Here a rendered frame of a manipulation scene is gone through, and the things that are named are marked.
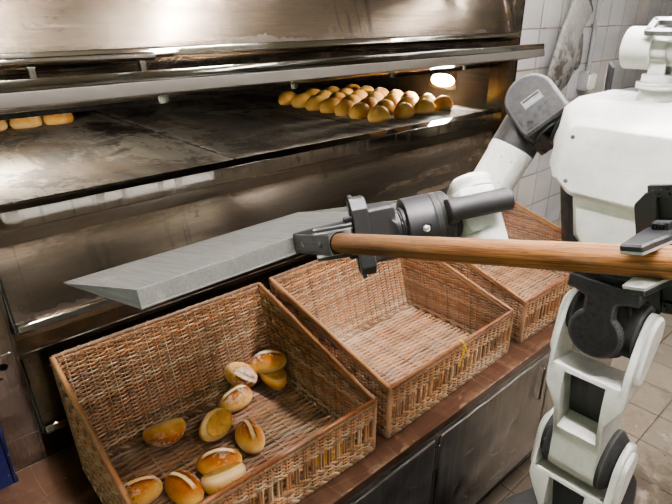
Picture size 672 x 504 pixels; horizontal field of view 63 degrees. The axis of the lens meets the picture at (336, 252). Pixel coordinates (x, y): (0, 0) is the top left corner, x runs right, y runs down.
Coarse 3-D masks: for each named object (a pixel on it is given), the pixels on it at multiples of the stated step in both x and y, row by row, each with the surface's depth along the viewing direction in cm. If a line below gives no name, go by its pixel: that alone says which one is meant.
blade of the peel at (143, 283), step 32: (288, 224) 116; (320, 224) 109; (160, 256) 106; (192, 256) 100; (224, 256) 94; (256, 256) 82; (288, 256) 86; (96, 288) 84; (128, 288) 73; (160, 288) 73; (192, 288) 76
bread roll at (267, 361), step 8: (264, 352) 147; (272, 352) 147; (280, 352) 148; (256, 360) 146; (264, 360) 145; (272, 360) 146; (280, 360) 147; (256, 368) 146; (264, 368) 145; (272, 368) 146; (280, 368) 147
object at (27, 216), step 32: (416, 128) 183; (448, 128) 194; (256, 160) 144; (288, 160) 150; (320, 160) 158; (64, 192) 118; (96, 192) 118; (128, 192) 122; (160, 192) 127; (0, 224) 107; (32, 224) 111
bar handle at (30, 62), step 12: (0, 60) 90; (12, 60) 92; (24, 60) 93; (36, 60) 94; (48, 60) 95; (60, 60) 96; (72, 60) 98; (84, 60) 99; (96, 60) 100; (108, 60) 102; (120, 60) 103; (132, 60) 105; (144, 60) 106
